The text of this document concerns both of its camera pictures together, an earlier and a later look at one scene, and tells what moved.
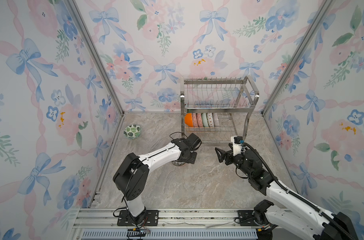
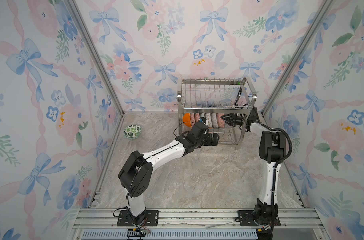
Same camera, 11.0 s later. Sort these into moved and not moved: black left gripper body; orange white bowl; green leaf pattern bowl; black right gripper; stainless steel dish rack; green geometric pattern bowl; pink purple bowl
Moved: black right gripper; black left gripper body
Not moved: orange white bowl; pink purple bowl; green geometric pattern bowl; stainless steel dish rack; green leaf pattern bowl
